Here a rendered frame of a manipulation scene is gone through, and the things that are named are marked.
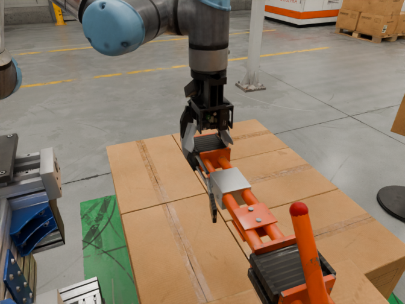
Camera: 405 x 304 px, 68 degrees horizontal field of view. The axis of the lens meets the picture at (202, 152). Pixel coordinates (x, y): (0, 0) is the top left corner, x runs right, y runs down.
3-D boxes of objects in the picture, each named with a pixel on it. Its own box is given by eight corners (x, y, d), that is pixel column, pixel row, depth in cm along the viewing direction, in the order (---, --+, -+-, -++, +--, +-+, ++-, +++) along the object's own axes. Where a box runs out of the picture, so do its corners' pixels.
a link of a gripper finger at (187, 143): (179, 167, 64) (194, 129, 61) (173, 153, 69) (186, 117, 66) (192, 169, 66) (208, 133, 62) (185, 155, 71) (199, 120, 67)
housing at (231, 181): (251, 203, 60) (253, 186, 58) (220, 211, 58) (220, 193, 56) (236, 183, 66) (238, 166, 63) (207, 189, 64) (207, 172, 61)
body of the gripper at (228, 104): (198, 137, 60) (197, 78, 53) (186, 119, 67) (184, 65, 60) (233, 131, 62) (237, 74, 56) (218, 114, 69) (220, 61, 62)
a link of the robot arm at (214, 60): (183, 43, 58) (222, 40, 60) (184, 66, 61) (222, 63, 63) (195, 52, 52) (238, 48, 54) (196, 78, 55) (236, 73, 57)
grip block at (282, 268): (331, 301, 43) (342, 275, 40) (272, 324, 40) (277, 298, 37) (298, 255, 49) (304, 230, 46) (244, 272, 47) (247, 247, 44)
